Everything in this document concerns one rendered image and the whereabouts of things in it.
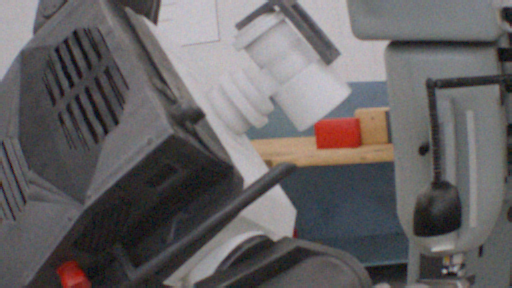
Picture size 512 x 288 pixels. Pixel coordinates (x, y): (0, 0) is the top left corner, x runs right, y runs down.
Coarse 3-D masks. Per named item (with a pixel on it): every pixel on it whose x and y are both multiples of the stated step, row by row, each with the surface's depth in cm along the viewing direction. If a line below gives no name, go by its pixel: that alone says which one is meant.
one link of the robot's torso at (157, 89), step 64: (64, 64) 83; (128, 64) 70; (192, 64) 93; (0, 128) 77; (64, 128) 71; (128, 128) 68; (192, 128) 73; (0, 192) 76; (64, 192) 70; (128, 192) 70; (192, 192) 76; (256, 192) 73; (0, 256) 76; (64, 256) 72; (128, 256) 76; (192, 256) 77
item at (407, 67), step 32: (384, 64) 121; (416, 64) 114; (448, 64) 112; (480, 64) 111; (416, 96) 115; (448, 96) 113; (480, 96) 111; (416, 128) 116; (480, 128) 112; (416, 160) 117; (480, 160) 113; (416, 192) 117; (480, 192) 113; (480, 224) 114
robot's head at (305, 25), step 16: (272, 0) 84; (288, 0) 86; (256, 16) 86; (272, 16) 85; (288, 16) 85; (304, 16) 87; (240, 32) 86; (304, 32) 85; (320, 32) 87; (320, 48) 85; (336, 48) 88
